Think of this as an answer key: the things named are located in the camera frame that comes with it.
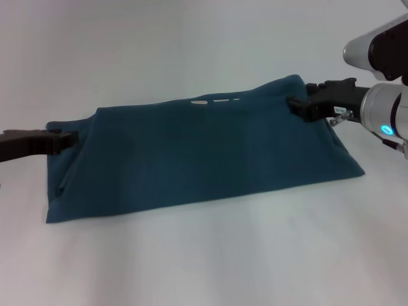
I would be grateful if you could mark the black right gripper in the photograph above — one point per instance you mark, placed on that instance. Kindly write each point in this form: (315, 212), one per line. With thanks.
(338, 100)

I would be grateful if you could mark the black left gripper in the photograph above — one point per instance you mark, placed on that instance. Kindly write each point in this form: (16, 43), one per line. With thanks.
(22, 145)

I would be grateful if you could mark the teal blue shirt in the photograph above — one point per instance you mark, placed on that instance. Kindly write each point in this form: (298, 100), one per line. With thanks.
(204, 153)

